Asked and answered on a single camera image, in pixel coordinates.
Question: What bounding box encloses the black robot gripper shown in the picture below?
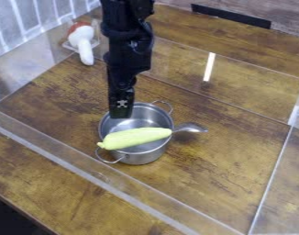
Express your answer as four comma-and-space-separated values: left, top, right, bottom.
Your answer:
100, 0, 155, 118

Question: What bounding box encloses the small stainless steel pot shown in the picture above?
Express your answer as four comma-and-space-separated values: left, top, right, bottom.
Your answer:
96, 101, 173, 165

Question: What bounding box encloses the white red toy mushroom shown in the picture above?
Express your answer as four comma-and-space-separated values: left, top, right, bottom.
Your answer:
67, 22, 95, 65

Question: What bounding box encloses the black bar on table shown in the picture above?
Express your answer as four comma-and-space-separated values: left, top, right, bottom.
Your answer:
191, 4, 272, 29

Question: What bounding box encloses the clear acrylic enclosure wall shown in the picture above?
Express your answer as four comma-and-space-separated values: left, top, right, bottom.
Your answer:
0, 22, 299, 235

